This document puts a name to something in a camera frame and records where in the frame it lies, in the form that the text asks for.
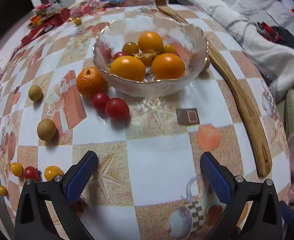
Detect white grey blanket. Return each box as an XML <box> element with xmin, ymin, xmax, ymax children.
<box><xmin>176</xmin><ymin>0</ymin><xmax>294</xmax><ymax>103</ymax></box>

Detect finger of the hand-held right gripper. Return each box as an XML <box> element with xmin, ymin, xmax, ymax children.
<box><xmin>279</xmin><ymin>200</ymin><xmax>294</xmax><ymax>228</ymax></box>

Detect wrinkled mandarin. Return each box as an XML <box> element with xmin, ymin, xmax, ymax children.
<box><xmin>76</xmin><ymin>67</ymin><xmax>109</xmax><ymax>98</ymax></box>

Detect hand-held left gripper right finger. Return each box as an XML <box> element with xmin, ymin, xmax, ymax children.
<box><xmin>200</xmin><ymin>151</ymin><xmax>284</xmax><ymax>240</ymax></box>

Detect brown longan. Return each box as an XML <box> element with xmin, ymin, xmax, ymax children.
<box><xmin>28</xmin><ymin>85</ymin><xmax>43</xmax><ymax>102</ymax></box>
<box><xmin>37</xmin><ymin>119</ymin><xmax>57</xmax><ymax>141</ymax></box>

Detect checked printed tablecloth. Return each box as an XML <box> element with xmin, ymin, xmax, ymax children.
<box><xmin>0</xmin><ymin>4</ymin><xmax>291</xmax><ymax>240</ymax></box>

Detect clear glass bowl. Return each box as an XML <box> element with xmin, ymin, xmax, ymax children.
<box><xmin>93</xmin><ymin>17</ymin><xmax>209</xmax><ymax>98</ymax></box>

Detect physalis with dry husk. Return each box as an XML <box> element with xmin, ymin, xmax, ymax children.
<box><xmin>134</xmin><ymin>50</ymin><xmax>160</xmax><ymax>67</ymax></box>

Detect green cushion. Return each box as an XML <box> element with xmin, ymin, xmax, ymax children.
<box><xmin>276</xmin><ymin>89</ymin><xmax>294</xmax><ymax>138</ymax></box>

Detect clear red plastic wrappers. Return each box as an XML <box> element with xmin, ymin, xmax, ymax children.
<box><xmin>68</xmin><ymin>0</ymin><xmax>107</xmax><ymax>18</ymax></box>

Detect pile of red packets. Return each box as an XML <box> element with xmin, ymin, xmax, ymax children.
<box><xmin>19</xmin><ymin>2</ymin><xmax>71</xmax><ymax>45</ymax></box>

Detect long wooden stick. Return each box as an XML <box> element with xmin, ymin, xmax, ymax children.
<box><xmin>155</xmin><ymin>0</ymin><xmax>273</xmax><ymax>177</ymax></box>

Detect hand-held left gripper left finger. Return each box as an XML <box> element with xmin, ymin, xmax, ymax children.
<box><xmin>14</xmin><ymin>150</ymin><xmax>99</xmax><ymax>240</ymax></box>

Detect red and black cloth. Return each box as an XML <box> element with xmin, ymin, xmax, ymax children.
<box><xmin>256</xmin><ymin>21</ymin><xmax>294</xmax><ymax>52</ymax></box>

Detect round orange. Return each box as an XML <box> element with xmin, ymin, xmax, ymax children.
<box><xmin>109</xmin><ymin>55</ymin><xmax>146</xmax><ymax>82</ymax></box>
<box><xmin>138</xmin><ymin>31</ymin><xmax>164</xmax><ymax>53</ymax></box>
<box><xmin>151</xmin><ymin>53</ymin><xmax>186</xmax><ymax>80</ymax></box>

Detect dried reddish husk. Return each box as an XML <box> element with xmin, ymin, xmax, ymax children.
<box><xmin>71</xmin><ymin>197</ymin><xmax>90</xmax><ymax>214</ymax></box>

